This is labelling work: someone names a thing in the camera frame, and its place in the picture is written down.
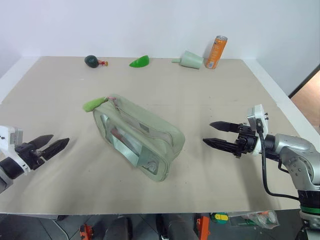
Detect beige table mat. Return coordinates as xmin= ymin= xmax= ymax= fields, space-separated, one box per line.
xmin=0 ymin=55 xmax=316 ymax=215

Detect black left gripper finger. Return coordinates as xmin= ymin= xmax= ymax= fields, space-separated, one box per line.
xmin=41 ymin=137 xmax=71 ymax=162
xmin=26 ymin=134 xmax=55 ymax=152

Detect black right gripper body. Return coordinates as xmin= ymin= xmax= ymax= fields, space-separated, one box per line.
xmin=233 ymin=122 xmax=259 ymax=160

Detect orange metal stand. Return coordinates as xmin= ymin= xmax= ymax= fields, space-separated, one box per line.
xmin=79 ymin=223 xmax=94 ymax=240
xmin=196 ymin=214 xmax=211 ymax=240

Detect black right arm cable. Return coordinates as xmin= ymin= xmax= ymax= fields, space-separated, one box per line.
xmin=255 ymin=122 xmax=301 ymax=201

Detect green zipper pull tab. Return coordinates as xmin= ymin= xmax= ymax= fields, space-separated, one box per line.
xmin=82 ymin=97 xmax=109 ymax=114

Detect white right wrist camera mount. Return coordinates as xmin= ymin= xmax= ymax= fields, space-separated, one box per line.
xmin=246 ymin=104 xmax=269 ymax=157

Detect light green zip pouch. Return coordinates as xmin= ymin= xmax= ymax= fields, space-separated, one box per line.
xmin=92 ymin=93 xmax=186 ymax=183

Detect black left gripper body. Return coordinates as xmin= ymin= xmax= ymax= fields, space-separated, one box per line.
xmin=14 ymin=142 xmax=46 ymax=171

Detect pale green plastic cup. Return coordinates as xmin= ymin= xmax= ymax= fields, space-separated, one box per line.
xmin=171 ymin=50 xmax=205 ymax=70

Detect bright green leaf toy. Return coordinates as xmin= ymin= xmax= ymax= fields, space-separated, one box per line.
xmin=128 ymin=55 xmax=151 ymax=69

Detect dark green round toy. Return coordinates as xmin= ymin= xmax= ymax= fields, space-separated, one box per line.
xmin=84 ymin=54 xmax=100 ymax=69

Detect dark rounded shape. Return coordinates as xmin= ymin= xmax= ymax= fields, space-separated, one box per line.
xmin=155 ymin=213 xmax=198 ymax=240

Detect orange drink can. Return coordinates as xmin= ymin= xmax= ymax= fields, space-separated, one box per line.
xmin=205 ymin=35 xmax=228 ymax=69

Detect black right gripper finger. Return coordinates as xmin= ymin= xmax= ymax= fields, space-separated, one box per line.
xmin=209 ymin=120 xmax=241 ymax=134
xmin=202 ymin=137 xmax=239 ymax=155

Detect clear plastic bag with items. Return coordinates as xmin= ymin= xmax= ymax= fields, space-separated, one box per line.
xmin=209 ymin=210 xmax=280 ymax=230

